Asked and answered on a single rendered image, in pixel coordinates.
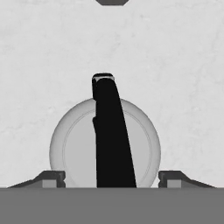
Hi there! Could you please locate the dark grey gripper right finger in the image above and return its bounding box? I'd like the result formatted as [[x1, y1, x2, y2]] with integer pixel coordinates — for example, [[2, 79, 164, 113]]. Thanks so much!
[[157, 170, 217, 189]]

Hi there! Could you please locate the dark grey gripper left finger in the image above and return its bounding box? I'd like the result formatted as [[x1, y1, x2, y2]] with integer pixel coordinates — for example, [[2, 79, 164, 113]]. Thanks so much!
[[7, 170, 67, 189]]

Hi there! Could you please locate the dark grey hob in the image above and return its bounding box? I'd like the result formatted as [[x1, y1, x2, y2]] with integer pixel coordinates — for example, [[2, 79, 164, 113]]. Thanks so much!
[[95, 0, 130, 7]]

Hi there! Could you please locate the white kettle with black handle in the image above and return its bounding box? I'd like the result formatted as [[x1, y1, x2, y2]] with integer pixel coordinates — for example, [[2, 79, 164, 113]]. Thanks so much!
[[49, 73, 162, 189]]

